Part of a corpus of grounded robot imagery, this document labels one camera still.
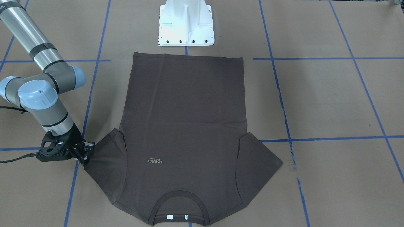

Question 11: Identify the black gripper, viewer-left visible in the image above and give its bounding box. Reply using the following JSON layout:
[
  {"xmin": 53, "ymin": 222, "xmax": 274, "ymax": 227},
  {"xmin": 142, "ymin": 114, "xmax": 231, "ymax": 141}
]
[{"xmin": 36, "ymin": 124, "xmax": 96, "ymax": 164}]

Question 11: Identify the dark brown t-shirt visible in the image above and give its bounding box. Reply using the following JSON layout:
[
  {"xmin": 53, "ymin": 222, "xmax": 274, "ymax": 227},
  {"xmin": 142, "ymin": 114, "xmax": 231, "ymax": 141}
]
[{"xmin": 85, "ymin": 53, "xmax": 283, "ymax": 226}]

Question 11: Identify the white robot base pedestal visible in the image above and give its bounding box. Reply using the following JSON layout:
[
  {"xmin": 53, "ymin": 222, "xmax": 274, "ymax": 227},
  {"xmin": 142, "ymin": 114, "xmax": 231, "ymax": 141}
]
[{"xmin": 158, "ymin": 0, "xmax": 215, "ymax": 46}]

